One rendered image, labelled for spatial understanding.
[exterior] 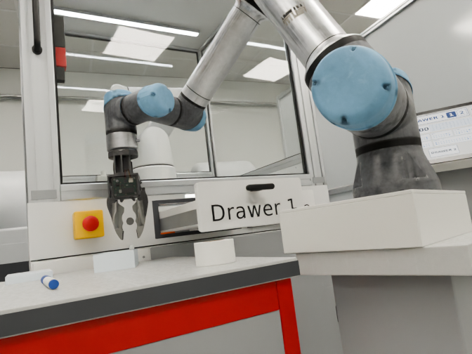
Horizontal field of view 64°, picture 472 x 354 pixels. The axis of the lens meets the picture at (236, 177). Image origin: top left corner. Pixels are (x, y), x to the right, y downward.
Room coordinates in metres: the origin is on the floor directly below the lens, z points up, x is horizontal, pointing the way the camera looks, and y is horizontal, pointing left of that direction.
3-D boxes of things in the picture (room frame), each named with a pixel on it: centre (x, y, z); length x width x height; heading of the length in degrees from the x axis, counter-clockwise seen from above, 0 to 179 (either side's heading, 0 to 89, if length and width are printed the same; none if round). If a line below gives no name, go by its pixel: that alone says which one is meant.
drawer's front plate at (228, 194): (0.90, -0.03, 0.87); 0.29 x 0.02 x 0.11; 120
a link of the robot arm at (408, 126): (0.69, -0.29, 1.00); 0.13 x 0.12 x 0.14; 147
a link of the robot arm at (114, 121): (0.91, 0.27, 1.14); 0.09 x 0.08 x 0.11; 57
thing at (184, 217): (1.08, 0.07, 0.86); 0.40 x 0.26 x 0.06; 30
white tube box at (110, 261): (0.87, 0.29, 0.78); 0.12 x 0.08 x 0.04; 12
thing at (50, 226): (1.61, 0.33, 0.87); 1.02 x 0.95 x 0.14; 120
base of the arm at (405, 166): (0.69, -0.29, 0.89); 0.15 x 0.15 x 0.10
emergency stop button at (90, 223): (0.97, 0.39, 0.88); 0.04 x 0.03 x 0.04; 120
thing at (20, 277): (0.85, 0.48, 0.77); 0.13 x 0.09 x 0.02; 30
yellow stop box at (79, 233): (1.00, 0.40, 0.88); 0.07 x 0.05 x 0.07; 120
